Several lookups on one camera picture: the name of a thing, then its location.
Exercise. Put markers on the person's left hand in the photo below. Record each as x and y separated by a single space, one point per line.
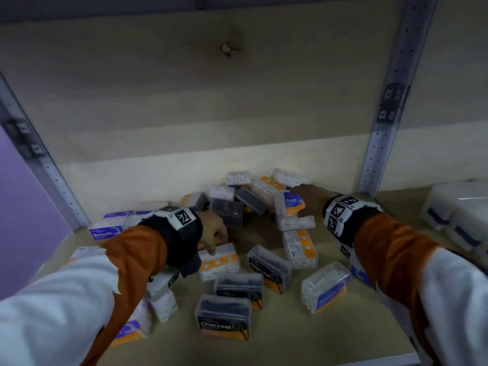
211 228

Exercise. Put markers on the person's right hand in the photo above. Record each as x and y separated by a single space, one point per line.
314 198

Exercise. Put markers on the person's right fingers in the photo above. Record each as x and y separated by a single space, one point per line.
298 190

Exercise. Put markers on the person's left fingers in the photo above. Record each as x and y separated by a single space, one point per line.
219 238

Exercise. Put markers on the clear purple-orange-label floss pick box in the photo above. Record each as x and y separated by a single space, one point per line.
289 203

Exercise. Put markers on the clear orange-label floss pick box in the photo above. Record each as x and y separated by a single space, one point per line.
221 264

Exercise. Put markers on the person's right forearm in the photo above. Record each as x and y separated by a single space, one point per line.
419 278

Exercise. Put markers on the person's left forearm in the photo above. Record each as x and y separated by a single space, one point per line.
76 297

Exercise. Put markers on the black left wrist tracker band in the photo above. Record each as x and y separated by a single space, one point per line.
179 236

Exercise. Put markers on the black wrist tracker band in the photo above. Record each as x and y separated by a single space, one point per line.
179 236
343 219

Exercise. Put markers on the black right wrist tracker band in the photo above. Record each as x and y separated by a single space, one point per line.
343 219

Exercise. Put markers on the pile of small floss boxes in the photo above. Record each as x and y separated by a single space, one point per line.
225 320

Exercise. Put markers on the white purple-label carton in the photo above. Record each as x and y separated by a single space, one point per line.
133 327
108 226

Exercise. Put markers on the grey perforated metal shelf upright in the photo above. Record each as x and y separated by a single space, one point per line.
396 91
42 160

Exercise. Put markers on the stack of white blue-striped packets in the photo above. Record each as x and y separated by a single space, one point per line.
457 213

